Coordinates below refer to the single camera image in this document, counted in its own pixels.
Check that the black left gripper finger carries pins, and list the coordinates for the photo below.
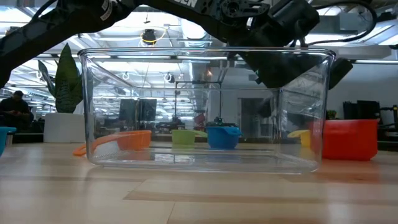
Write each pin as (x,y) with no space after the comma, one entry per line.
(340,73)

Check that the red measuring cup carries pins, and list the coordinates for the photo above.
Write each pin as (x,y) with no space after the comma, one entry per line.
(348,140)

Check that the yellow measuring cup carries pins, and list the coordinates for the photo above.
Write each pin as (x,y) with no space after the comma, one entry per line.
(303,137)

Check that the blue measuring cup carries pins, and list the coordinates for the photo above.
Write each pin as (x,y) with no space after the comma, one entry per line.
(222,138)

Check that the green measuring cup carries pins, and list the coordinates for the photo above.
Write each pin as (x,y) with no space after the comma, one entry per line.
(183,137)

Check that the clear plastic basket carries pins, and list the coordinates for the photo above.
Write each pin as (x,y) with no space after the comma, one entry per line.
(202,163)

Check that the teal measuring cup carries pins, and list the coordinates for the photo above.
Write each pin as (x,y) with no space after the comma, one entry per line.
(4,137)

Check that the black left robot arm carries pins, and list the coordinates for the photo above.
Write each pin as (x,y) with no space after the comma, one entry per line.
(46,28)

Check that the orange measuring cup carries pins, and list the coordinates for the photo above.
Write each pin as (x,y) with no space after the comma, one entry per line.
(136,140)

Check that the black equipment stack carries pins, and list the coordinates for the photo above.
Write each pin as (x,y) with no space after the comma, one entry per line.
(367,109)

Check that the green snake plant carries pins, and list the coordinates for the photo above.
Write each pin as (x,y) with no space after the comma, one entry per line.
(66,84)

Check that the white plant pot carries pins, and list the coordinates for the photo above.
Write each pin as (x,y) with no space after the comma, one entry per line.
(62,127)

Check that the person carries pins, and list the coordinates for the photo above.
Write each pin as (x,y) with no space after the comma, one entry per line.
(14,109)

